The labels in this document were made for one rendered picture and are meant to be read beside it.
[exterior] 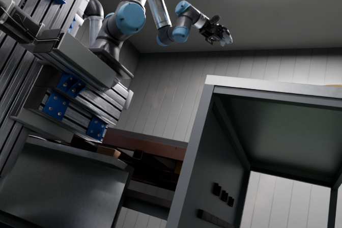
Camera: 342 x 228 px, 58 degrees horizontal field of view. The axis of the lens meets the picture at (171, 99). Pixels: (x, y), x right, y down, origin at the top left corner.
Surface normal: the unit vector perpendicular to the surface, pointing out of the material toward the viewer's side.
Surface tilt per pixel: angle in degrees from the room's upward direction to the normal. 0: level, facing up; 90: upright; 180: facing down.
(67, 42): 90
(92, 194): 90
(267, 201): 90
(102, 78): 90
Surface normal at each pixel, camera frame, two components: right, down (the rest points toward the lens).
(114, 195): -0.33, -0.43
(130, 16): 0.52, -0.02
